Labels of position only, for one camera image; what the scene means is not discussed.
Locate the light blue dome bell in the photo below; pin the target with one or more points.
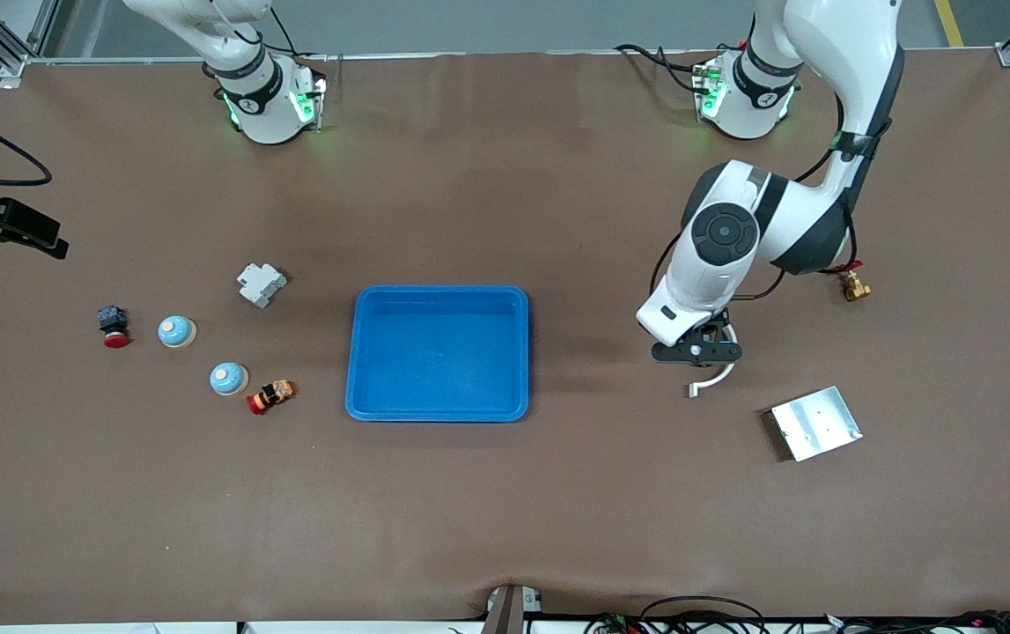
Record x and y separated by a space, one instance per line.
177 331
228 379

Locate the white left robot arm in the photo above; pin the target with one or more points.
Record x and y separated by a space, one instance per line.
848 53

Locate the red orange black switch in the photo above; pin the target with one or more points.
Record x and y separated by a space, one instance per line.
271 396

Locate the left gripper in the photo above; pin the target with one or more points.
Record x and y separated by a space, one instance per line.
721 317

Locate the blue plastic tray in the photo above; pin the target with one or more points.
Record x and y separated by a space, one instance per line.
438 352

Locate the square silver metal plate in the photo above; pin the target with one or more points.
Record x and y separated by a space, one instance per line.
817 424

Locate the white curved plastic bracket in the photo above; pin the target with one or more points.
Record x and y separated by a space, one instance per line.
716 379

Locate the white grey plastic clip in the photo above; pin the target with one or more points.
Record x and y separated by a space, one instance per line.
260 284

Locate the brown table cover mat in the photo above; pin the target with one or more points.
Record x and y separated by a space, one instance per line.
504 511

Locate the red black push button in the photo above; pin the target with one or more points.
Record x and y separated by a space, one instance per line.
113 321

